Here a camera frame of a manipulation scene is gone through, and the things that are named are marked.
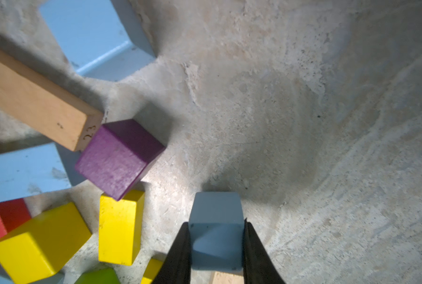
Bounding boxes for wooden block right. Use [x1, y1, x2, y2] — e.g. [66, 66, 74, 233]
[209, 272, 245, 284]

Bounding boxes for blue long block centre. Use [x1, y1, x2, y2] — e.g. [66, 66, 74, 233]
[0, 142, 86, 202]

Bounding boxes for yellow block small upright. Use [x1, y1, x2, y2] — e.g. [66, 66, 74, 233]
[98, 189, 145, 266]

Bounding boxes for purple cube right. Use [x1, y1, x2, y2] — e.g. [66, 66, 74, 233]
[75, 119, 166, 201]

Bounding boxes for green cube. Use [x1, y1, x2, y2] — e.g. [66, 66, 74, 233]
[75, 267, 120, 284]

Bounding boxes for red long block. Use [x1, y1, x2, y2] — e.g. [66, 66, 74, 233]
[0, 198, 31, 239]

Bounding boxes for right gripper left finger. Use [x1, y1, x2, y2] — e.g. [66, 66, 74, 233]
[152, 222, 191, 284]

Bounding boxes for blue cube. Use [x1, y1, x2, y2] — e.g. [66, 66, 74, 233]
[38, 0, 156, 82]
[188, 192, 245, 272]

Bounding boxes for wooden block angled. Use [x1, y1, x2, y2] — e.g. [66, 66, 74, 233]
[0, 50, 103, 151]

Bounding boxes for yellow cube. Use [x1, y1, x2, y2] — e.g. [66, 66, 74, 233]
[0, 202, 91, 284]

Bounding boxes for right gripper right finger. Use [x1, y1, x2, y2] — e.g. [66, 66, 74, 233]
[243, 220, 285, 284]

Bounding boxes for yellow long block right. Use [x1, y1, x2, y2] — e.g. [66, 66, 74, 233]
[141, 258, 163, 284]

